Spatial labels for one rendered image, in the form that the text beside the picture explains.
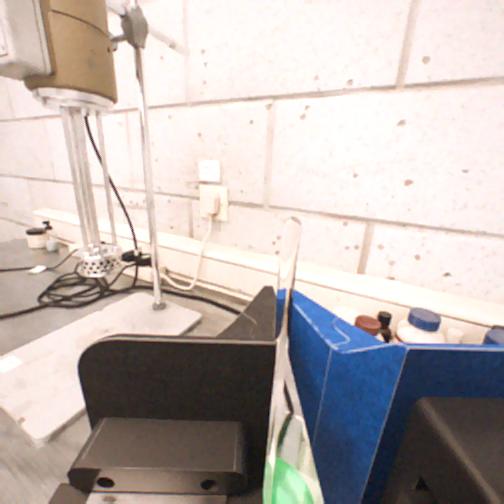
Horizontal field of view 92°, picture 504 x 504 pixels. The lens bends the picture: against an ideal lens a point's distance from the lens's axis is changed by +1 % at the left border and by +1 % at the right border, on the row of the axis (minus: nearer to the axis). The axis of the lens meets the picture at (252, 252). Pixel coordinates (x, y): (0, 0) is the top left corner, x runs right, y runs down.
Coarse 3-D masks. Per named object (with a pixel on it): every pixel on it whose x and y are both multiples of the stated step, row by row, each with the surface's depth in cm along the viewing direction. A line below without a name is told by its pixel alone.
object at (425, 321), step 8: (416, 312) 38; (424, 312) 38; (432, 312) 38; (408, 320) 38; (416, 320) 36; (424, 320) 35; (432, 320) 36; (440, 320) 36; (400, 328) 38; (408, 328) 37; (416, 328) 37; (424, 328) 36; (432, 328) 35; (400, 336) 38; (408, 336) 37; (416, 336) 36; (424, 336) 36; (432, 336) 36; (440, 336) 36
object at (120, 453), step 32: (96, 448) 3; (128, 448) 3; (160, 448) 3; (192, 448) 3; (224, 448) 3; (96, 480) 3; (128, 480) 3; (160, 480) 3; (192, 480) 3; (224, 480) 3
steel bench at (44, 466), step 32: (0, 256) 80; (32, 256) 81; (64, 256) 82; (0, 288) 60; (32, 288) 61; (64, 288) 62; (96, 288) 63; (192, 288) 65; (0, 320) 49; (32, 320) 49; (64, 320) 50; (224, 320) 52; (0, 352) 41; (288, 384) 38; (0, 416) 31; (0, 448) 27; (32, 448) 27; (64, 448) 28; (0, 480) 24; (32, 480) 25; (64, 480) 25
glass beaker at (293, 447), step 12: (288, 420) 15; (300, 420) 15; (288, 432) 15; (300, 432) 15; (288, 444) 16; (300, 444) 15; (276, 456) 16; (288, 456) 16; (300, 456) 15; (300, 468) 15; (312, 468) 14; (312, 480) 14; (312, 492) 14
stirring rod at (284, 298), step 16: (288, 224) 8; (288, 240) 8; (288, 256) 8; (288, 272) 8; (288, 288) 8; (288, 304) 8; (288, 320) 9; (288, 336) 9; (272, 400) 10; (272, 416) 10; (272, 432) 10; (272, 448) 11; (272, 464) 11; (272, 480) 12
